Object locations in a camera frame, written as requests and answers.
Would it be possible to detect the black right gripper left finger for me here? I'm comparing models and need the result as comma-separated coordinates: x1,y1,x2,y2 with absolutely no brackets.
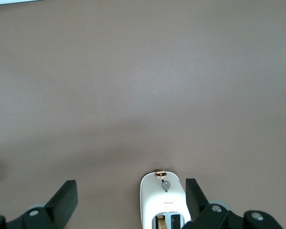
0,180,78,229

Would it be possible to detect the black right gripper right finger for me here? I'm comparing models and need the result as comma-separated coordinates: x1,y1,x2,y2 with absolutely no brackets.
184,178,283,229

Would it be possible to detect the brown bread slice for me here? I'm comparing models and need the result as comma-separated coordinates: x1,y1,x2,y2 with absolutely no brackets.
157,215,167,229

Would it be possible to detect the cream white toaster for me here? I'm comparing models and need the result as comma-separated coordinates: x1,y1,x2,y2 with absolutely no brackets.
139,168,190,229

